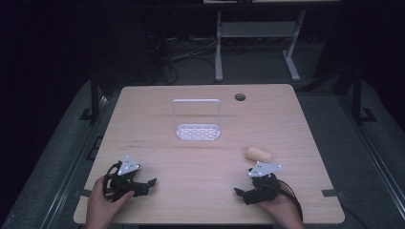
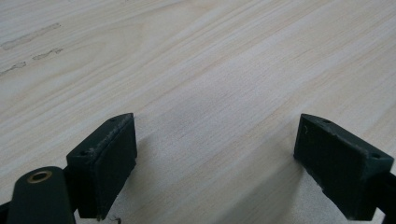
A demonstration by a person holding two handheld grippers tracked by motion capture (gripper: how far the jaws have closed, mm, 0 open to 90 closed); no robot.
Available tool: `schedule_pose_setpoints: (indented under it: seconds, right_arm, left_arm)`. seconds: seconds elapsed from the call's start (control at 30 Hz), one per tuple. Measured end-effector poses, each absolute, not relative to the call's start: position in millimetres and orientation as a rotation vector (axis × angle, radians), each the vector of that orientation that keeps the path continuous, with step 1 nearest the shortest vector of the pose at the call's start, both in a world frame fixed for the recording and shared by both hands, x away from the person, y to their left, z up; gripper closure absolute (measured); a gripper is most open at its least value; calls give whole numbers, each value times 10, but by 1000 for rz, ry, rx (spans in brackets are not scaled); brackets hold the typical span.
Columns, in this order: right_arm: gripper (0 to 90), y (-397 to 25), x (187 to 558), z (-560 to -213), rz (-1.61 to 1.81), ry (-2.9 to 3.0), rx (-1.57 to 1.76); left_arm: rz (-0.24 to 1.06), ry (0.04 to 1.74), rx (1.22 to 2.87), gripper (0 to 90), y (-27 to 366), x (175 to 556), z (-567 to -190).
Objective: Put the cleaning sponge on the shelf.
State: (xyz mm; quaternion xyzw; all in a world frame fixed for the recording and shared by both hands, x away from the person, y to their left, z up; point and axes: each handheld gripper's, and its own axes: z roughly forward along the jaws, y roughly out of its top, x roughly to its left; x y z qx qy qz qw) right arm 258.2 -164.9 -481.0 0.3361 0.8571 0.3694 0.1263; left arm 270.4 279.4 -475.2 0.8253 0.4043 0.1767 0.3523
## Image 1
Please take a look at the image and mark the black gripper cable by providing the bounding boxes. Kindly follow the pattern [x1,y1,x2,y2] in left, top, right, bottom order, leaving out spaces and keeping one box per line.
[101,161,123,202]
[276,178,304,223]

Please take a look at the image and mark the white slotted rack with handle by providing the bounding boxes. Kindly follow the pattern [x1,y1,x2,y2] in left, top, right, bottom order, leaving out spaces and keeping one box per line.
[171,97,223,142]

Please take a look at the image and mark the person's right hand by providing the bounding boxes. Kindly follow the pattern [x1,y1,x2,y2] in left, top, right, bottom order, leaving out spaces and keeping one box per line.
[257,190,306,229]

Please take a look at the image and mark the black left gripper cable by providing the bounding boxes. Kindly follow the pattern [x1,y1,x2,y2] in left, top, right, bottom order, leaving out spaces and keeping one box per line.
[101,161,123,202]

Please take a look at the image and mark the grey metal floor rail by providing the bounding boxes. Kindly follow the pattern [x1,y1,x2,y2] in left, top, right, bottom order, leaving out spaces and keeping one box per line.
[336,94,405,221]
[39,94,111,229]

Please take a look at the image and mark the grey tape strip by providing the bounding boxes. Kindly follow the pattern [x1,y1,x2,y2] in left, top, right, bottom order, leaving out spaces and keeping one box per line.
[321,188,347,198]
[74,188,93,198]

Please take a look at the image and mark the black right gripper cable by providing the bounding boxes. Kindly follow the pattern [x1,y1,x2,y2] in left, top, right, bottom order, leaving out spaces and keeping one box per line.
[276,178,304,223]

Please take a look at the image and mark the beige cork-like cylinder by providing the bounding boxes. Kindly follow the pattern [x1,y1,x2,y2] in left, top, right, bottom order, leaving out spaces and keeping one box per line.
[245,144,273,163]

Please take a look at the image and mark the black metal stand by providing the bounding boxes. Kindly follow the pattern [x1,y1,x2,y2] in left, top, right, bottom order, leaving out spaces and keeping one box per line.
[350,65,378,125]
[78,68,103,122]

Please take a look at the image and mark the white metal desk frame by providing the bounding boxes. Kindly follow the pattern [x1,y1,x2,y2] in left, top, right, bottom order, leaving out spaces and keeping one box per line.
[214,9,308,84]

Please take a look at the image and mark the bundle of floor cables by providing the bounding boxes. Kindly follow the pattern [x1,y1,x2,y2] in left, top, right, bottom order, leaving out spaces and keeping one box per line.
[147,33,218,86]

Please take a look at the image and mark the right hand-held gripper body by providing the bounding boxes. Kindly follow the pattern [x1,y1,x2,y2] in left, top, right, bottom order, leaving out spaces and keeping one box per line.
[244,160,283,205]

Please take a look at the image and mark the person's left hand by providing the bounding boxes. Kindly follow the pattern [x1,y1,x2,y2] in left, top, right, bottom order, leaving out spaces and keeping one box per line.
[84,176,136,229]

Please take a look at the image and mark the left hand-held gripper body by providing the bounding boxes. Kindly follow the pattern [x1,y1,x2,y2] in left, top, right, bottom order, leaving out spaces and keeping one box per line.
[105,155,145,202]

